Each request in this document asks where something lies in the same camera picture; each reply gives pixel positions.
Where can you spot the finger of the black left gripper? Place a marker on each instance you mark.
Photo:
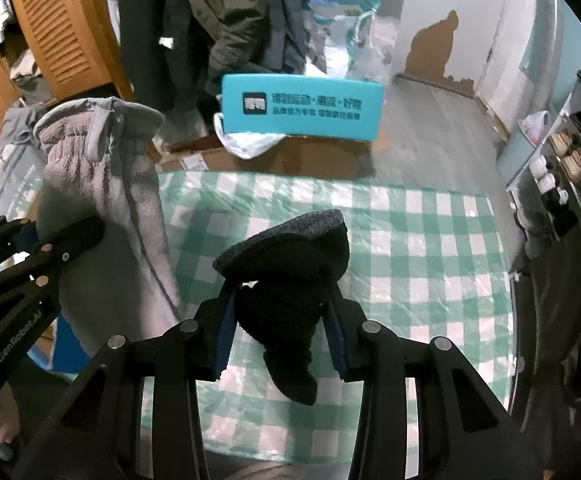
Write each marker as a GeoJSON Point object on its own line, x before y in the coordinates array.
{"type": "Point", "coordinates": [49, 258]}
{"type": "Point", "coordinates": [16, 236]}

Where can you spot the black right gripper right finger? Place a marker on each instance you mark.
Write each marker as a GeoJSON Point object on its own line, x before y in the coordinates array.
{"type": "Point", "coordinates": [342, 319]}

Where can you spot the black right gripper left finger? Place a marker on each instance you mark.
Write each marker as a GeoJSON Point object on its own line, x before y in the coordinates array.
{"type": "Point", "coordinates": [215, 334]}

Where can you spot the black knit sock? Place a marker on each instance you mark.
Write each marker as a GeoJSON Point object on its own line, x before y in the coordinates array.
{"type": "Point", "coordinates": [284, 276]}

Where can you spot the pinkish grey fleece pants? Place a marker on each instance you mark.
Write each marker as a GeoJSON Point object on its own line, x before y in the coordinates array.
{"type": "Point", "coordinates": [97, 166]}

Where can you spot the blue cardboard box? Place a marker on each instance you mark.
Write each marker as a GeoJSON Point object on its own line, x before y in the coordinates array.
{"type": "Point", "coordinates": [58, 350]}

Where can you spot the green checkered tablecloth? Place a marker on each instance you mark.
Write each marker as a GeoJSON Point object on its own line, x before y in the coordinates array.
{"type": "Point", "coordinates": [424, 263]}

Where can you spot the brown cardboard box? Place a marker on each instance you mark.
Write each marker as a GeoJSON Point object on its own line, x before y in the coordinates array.
{"type": "Point", "coordinates": [294, 156]}

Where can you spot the white plastic bag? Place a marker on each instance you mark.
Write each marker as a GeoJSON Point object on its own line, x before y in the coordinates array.
{"type": "Point", "coordinates": [245, 145]}

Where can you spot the teal shoe box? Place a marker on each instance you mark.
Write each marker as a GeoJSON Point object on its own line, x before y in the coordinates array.
{"type": "Point", "coordinates": [299, 105]}

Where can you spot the wooden louvered cabinet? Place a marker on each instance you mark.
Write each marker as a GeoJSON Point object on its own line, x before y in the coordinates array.
{"type": "Point", "coordinates": [73, 43]}

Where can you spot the dark hanging jackets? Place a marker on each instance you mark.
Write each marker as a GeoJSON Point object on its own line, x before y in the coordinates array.
{"type": "Point", "coordinates": [175, 52]}

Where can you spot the white shoe rack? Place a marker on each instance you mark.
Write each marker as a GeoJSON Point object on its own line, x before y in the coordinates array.
{"type": "Point", "coordinates": [546, 189]}

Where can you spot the clear blue plastic bag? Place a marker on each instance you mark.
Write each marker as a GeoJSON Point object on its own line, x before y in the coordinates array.
{"type": "Point", "coordinates": [349, 39]}

